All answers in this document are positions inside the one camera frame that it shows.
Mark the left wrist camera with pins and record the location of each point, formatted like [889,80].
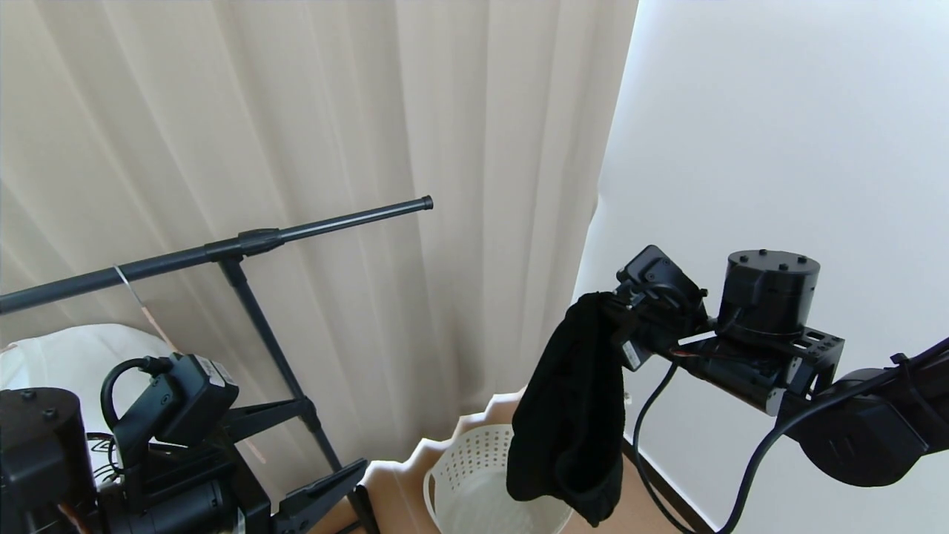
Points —
[193,400]

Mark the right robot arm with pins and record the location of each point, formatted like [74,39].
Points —
[771,297]

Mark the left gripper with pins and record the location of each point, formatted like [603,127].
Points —
[193,512]

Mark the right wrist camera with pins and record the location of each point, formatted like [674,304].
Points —
[660,278]

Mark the black shorts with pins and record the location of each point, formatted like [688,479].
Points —
[571,415]

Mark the black clothes rack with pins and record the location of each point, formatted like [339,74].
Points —
[178,257]

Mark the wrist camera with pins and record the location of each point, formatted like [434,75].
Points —
[193,400]
[660,278]

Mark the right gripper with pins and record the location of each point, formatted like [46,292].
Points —
[689,348]

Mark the white laundry basket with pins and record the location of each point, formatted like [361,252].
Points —
[474,489]

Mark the white printed t-shirt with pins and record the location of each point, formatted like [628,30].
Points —
[67,363]

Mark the beige curtain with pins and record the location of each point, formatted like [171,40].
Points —
[296,111]

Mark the pink clothes hanger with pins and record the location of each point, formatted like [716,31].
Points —
[152,320]

